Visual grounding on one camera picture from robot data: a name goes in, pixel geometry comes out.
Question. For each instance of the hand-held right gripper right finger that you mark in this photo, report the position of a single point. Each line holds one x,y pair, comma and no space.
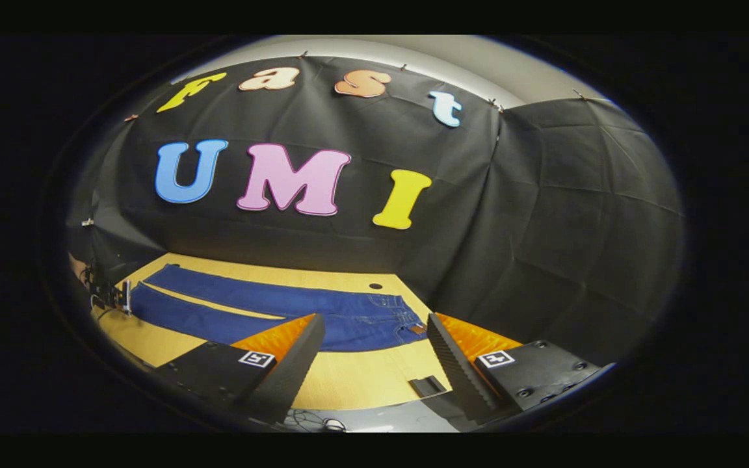
456,370

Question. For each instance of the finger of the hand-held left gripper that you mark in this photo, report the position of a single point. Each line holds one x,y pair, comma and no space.
127,298

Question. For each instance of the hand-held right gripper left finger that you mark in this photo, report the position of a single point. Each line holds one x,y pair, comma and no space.
296,377

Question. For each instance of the blue jeans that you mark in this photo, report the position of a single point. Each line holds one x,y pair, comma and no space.
348,312

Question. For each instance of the small black table bracket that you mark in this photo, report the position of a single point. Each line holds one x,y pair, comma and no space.
428,385

